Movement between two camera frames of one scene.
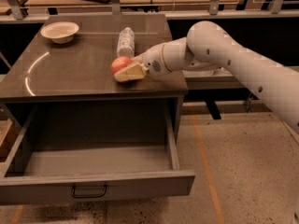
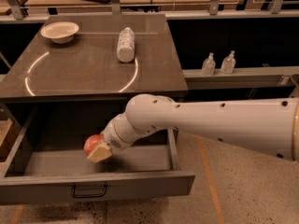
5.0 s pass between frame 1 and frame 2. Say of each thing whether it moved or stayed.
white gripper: moved
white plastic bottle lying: stayed
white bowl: stayed
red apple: moved
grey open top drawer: stayed
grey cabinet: stayed
